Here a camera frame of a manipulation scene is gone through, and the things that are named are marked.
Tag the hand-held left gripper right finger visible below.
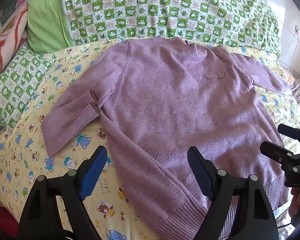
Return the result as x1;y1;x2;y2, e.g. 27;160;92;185
187;146;280;240

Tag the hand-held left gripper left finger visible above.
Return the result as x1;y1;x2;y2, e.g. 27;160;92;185
17;145;108;240

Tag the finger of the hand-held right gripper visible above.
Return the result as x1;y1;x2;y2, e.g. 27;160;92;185
260;141;300;173
277;124;300;145

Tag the purple knit sweater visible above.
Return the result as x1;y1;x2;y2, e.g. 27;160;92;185
41;36;293;240

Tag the yellow bear-print bedsheet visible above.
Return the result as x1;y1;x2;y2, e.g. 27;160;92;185
0;40;300;240

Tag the dark red cloth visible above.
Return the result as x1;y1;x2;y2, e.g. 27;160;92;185
0;200;23;240

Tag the green checkered pillow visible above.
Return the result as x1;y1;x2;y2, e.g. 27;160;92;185
0;47;57;130

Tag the red floral blanket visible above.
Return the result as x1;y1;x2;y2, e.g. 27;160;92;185
0;2;29;88

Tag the plain green cloth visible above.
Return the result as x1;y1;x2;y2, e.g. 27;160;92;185
27;0;73;54

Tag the green checkered quilt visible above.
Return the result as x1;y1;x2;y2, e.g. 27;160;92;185
61;0;283;58

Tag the white cable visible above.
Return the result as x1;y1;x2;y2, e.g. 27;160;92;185
275;17;300;83

